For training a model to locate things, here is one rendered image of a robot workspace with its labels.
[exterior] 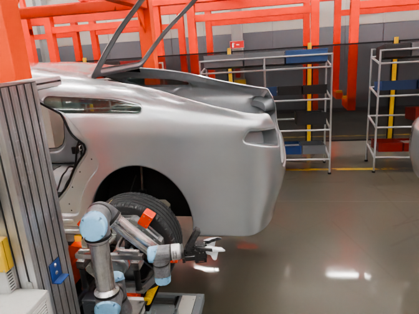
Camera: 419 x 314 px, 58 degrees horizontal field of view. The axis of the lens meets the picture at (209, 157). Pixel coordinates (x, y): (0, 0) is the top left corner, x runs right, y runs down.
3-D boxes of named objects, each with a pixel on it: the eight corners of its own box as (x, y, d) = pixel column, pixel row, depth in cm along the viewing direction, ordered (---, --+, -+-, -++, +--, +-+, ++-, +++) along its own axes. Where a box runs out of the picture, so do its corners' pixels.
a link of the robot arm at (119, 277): (128, 288, 200) (125, 266, 196) (125, 304, 187) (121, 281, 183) (105, 290, 199) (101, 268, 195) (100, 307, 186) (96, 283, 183)
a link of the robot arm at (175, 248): (171, 241, 178) (170, 248, 170) (181, 240, 178) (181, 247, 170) (172, 256, 179) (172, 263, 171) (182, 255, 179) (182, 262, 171)
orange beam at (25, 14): (139, 9, 472) (138, -1, 468) (136, 8, 462) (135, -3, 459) (12, 20, 500) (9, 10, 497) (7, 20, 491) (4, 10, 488)
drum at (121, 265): (137, 261, 251) (134, 242, 247) (126, 280, 231) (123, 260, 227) (117, 260, 253) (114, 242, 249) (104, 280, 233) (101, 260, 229)
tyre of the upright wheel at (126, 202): (185, 197, 260) (94, 185, 268) (177, 212, 237) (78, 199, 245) (181, 279, 280) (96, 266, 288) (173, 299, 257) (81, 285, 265)
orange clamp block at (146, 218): (149, 223, 242) (156, 213, 239) (146, 229, 235) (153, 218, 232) (140, 218, 242) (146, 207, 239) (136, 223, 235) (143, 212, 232)
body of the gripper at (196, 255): (207, 255, 180) (181, 258, 179) (206, 238, 179) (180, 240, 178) (208, 262, 173) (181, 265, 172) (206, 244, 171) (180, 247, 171)
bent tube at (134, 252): (148, 239, 237) (146, 223, 234) (138, 255, 219) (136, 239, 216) (121, 238, 240) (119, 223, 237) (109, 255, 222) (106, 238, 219)
